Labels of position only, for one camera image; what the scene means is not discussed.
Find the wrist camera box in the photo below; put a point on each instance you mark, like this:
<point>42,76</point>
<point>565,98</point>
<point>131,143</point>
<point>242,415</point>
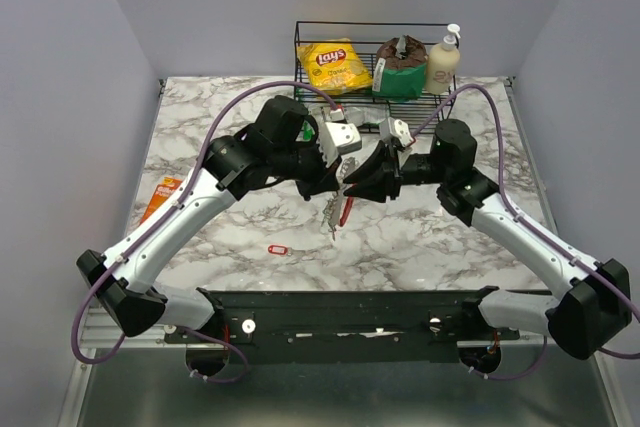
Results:
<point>396,129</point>
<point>336,139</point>

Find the green brown coffee bag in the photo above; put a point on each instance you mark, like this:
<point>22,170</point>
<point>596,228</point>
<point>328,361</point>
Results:
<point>400,69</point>

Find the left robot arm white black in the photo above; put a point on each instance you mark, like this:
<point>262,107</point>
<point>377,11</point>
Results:
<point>285,142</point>

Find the cream pump lotion bottle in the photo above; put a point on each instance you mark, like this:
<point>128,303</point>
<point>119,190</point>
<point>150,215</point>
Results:
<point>442,61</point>

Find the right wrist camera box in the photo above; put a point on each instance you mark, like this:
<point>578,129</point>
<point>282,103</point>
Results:
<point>396,129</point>

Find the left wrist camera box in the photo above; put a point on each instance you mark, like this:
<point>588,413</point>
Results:
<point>336,139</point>

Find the yellow Lays chips bag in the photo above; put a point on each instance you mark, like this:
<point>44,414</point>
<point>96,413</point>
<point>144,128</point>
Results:
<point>334,67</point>

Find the green white snack packet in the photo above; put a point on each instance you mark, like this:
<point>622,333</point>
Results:
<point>365,117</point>

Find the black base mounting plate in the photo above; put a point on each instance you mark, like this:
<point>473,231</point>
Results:
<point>353,327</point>

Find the orange Gillette razor box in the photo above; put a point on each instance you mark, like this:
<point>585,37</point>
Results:
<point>162,192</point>

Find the aluminium frame rail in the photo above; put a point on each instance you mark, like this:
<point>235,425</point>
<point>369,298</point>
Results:
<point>100,330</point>

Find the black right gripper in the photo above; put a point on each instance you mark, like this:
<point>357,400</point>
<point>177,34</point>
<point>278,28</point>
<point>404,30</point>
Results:
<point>380,175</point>

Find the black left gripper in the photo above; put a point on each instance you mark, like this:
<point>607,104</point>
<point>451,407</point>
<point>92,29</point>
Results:
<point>325,179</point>

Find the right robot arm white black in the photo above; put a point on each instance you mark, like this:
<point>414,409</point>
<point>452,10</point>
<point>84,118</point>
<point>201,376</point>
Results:
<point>588,300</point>

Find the lone key with red tag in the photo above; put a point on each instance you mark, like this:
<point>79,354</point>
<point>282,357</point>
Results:
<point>281,250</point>

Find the black wire rack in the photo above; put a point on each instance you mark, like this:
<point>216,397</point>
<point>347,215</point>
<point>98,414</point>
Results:
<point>367,38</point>

